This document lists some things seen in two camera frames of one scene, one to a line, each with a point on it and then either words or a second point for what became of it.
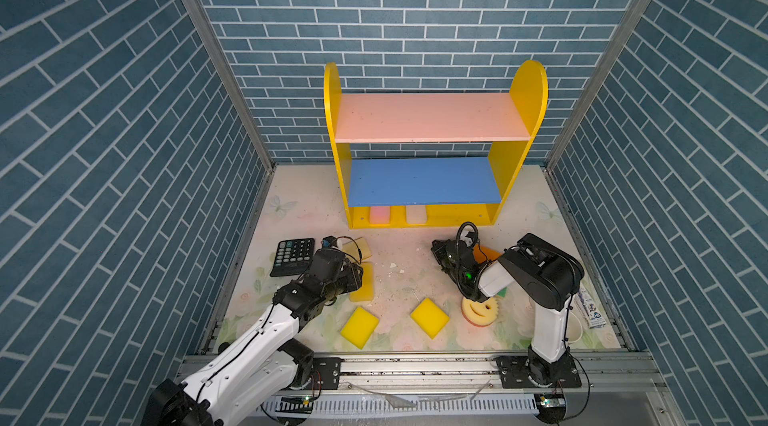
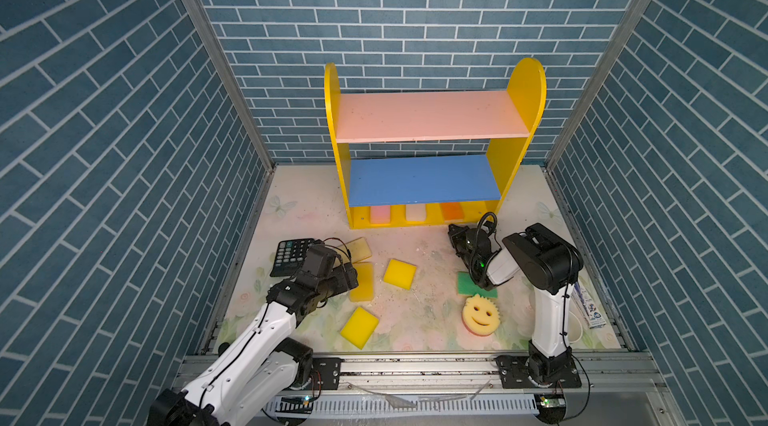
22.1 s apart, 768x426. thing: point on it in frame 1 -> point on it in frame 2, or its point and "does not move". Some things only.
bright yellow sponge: [431, 318] -> [400, 274]
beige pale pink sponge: [416, 214] does not move
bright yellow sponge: [360, 327] does not move
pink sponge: [380, 215] does not move
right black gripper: [440, 251] -> [457, 237]
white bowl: [575, 329] does not move
